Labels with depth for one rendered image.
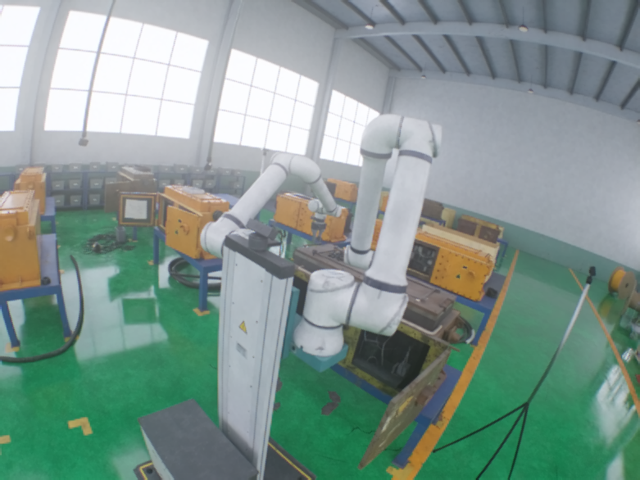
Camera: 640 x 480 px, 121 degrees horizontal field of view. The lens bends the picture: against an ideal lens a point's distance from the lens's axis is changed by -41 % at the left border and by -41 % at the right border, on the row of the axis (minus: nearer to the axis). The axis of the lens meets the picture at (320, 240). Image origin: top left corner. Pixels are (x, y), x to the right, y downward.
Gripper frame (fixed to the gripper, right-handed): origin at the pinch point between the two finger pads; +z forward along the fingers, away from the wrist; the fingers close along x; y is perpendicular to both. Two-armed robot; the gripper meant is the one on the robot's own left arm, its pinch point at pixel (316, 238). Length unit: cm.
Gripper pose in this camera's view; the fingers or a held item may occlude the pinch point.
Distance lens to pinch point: 239.9
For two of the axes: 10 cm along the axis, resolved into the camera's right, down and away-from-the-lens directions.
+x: 6.5, -0.8, 7.5
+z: -1.8, 9.5, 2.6
